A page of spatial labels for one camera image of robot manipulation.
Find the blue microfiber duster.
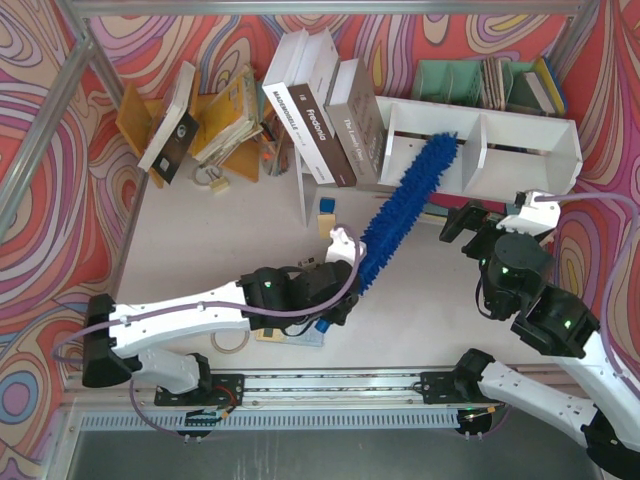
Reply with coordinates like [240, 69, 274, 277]
[326, 133, 457, 304]

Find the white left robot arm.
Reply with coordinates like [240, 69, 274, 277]
[82, 226, 367, 396]

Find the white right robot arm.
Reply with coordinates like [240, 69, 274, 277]
[423, 190, 639, 479]

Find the white bookshelf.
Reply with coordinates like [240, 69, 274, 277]
[377, 97, 583, 227]

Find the grey and black stapler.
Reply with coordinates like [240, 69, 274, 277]
[297, 257, 318, 270]

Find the coloured paper sheets stack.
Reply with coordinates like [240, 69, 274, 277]
[419, 193, 469, 225]

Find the yellow and blue calculator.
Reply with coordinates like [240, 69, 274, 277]
[255, 325, 324, 347]

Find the blue eraser block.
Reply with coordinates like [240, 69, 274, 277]
[319, 197, 336, 215]

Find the small white side shelf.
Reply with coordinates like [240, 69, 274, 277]
[293, 147, 356, 230]

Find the mint green file organizer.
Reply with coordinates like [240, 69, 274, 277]
[411, 60, 556, 116]

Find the small brass padlock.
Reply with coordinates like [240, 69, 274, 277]
[191, 165, 230, 193]

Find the clear pencil cup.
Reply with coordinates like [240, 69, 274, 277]
[259, 112, 290, 177]

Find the grey Lonely Ones book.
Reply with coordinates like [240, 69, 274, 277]
[326, 58, 387, 186]

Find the blue yellow book in organizer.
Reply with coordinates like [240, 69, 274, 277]
[530, 56, 568, 117]

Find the yellow worn books stack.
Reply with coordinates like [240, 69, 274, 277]
[192, 64, 261, 165]

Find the black and white leaning book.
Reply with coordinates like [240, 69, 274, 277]
[138, 61, 199, 184]

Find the brown Fredonia book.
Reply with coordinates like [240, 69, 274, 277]
[289, 28, 356, 187]

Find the yellow wooden book rack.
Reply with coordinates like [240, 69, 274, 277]
[115, 69, 264, 190]

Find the white Mademoiselle book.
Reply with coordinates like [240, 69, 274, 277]
[261, 28, 332, 185]

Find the brown tape roll ring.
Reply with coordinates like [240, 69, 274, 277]
[210, 330, 251, 354]

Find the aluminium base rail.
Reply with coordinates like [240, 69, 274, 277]
[62, 362, 609, 431]

